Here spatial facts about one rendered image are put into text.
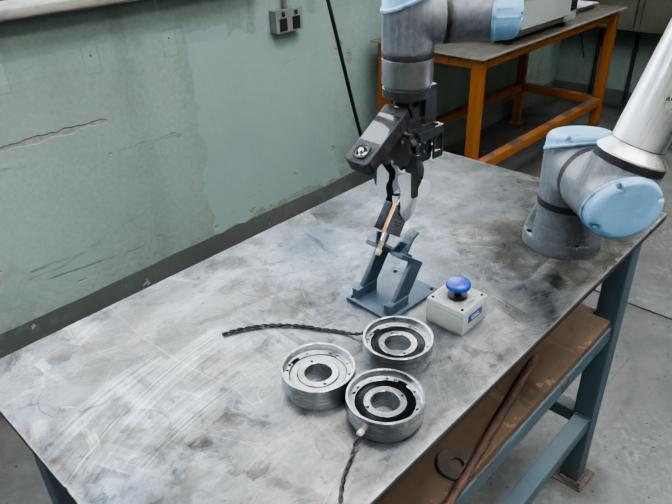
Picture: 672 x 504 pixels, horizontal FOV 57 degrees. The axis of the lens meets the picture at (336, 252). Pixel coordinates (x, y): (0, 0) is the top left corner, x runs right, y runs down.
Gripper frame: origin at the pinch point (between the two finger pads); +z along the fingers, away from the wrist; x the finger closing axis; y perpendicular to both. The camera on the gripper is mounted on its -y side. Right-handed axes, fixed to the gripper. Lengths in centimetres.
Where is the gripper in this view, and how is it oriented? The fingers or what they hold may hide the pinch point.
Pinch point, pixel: (394, 212)
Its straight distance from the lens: 101.7
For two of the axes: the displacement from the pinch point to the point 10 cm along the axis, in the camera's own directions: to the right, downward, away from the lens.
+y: 7.2, -3.7, 5.9
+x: -7.0, -3.5, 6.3
